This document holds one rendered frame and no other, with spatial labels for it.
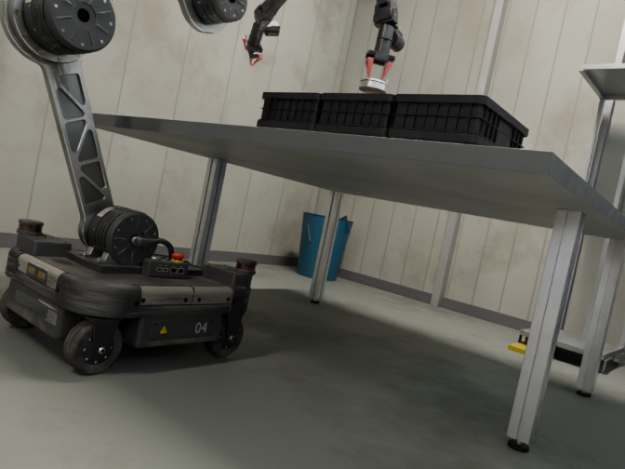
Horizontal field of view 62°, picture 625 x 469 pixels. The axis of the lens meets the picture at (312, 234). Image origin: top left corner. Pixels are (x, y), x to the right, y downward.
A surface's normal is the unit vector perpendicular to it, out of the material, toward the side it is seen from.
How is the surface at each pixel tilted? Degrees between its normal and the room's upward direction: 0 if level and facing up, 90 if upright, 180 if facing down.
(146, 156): 90
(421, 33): 90
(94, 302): 90
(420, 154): 90
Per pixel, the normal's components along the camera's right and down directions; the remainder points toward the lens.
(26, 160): 0.77, 0.18
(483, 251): -0.61, -0.09
